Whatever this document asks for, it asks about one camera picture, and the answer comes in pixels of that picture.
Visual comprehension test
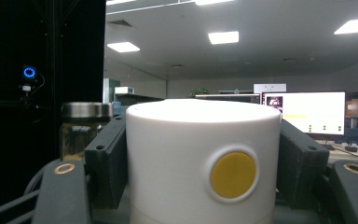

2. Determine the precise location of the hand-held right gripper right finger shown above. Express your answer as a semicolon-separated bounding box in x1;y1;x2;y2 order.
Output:
276;119;330;210

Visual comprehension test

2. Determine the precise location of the glass jar with silver lid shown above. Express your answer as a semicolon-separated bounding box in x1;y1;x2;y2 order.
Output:
59;101;115;161

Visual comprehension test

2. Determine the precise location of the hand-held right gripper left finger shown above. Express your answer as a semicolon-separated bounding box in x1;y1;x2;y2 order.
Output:
84;113;129;210

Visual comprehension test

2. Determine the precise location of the ceiling light panel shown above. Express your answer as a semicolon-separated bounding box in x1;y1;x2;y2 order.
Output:
194;0;236;7
106;41;141;53
105;0;138;7
207;30;241;46
333;17;358;35

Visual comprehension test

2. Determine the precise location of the white cup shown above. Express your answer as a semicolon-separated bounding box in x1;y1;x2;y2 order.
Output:
125;98;282;224

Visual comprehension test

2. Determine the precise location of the black curtain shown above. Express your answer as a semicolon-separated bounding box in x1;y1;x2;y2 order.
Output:
0;0;107;214

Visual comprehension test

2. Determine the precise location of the bright computer monitor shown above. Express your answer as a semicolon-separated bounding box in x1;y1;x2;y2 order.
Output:
261;91;347;136

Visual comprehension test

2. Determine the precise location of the camera with blue ring light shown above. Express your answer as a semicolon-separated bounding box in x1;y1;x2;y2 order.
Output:
21;64;39;93

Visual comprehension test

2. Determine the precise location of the white board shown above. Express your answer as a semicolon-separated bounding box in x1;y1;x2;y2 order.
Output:
253;82;287;94

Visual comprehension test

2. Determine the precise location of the dark computer monitor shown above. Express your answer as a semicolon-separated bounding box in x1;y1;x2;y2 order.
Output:
195;92;261;105

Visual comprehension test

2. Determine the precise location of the white box appliance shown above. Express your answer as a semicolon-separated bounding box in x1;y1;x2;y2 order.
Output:
114;86;135;95

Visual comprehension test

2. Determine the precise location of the ceiling air vent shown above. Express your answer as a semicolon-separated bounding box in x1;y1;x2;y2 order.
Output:
106;19;133;31

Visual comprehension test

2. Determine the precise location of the green potted plant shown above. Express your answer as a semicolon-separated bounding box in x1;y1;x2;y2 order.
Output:
188;87;210;98

